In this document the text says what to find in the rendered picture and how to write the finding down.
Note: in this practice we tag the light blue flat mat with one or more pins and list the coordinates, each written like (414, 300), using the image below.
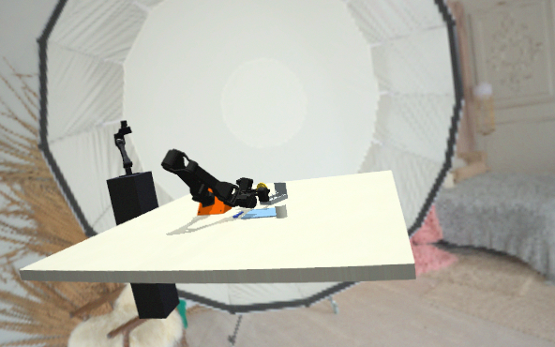
(260, 213)

